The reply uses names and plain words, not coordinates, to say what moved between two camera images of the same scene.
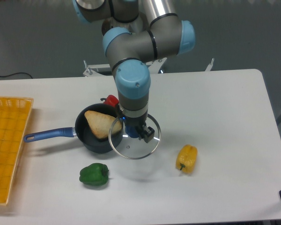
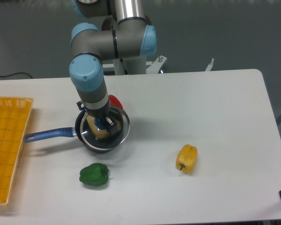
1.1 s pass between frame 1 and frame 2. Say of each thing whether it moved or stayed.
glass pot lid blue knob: moved
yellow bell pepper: stayed
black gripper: moved
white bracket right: stayed
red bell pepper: stayed
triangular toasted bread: stayed
